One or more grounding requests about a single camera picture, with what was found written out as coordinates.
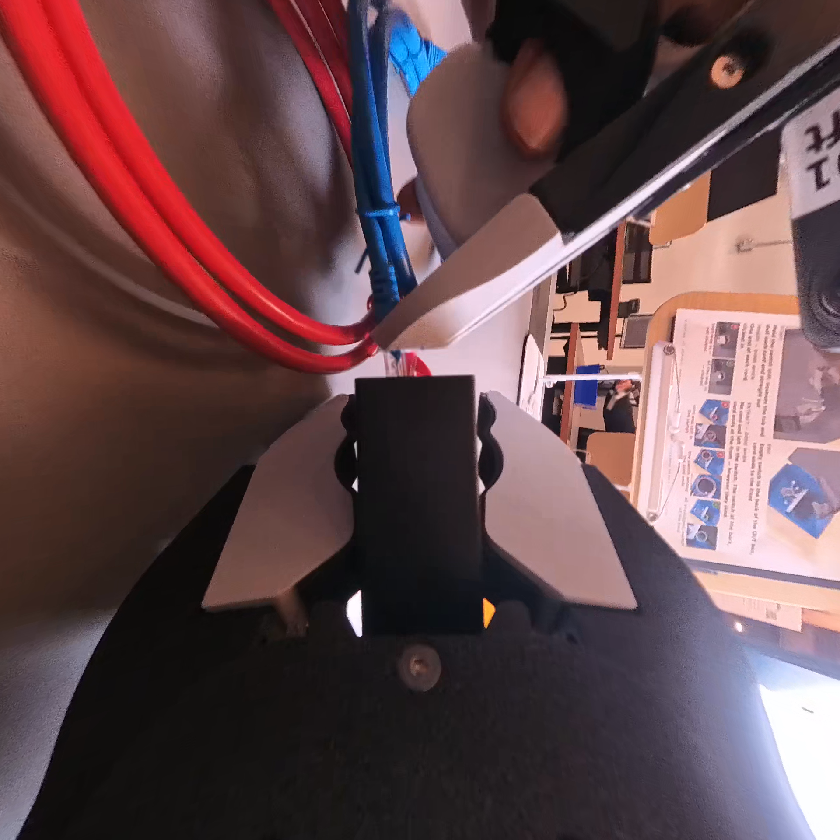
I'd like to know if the instruction sheet on clipboard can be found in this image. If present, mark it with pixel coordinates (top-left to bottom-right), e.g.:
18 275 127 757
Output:
646 292 840 595

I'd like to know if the red ethernet cable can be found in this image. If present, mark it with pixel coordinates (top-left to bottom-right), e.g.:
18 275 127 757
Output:
0 0 434 378

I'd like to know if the black ethernet port box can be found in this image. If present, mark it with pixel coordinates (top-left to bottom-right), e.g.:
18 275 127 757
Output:
354 375 485 637

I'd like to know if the printed instruction sheet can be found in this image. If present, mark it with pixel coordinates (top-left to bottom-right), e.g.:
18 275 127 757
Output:
635 307 840 581

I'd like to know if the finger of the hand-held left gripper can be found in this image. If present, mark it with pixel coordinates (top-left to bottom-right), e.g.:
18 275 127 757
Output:
371 193 568 350

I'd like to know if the person's left hand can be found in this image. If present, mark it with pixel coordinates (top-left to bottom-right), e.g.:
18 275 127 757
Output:
500 38 571 161

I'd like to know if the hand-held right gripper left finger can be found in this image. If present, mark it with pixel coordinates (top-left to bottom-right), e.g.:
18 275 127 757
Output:
201 392 360 636

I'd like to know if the blue ethernet cable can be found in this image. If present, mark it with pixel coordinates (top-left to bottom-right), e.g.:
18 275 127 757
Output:
346 0 448 322

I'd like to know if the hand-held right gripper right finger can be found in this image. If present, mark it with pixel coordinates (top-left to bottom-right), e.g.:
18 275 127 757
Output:
478 390 639 611

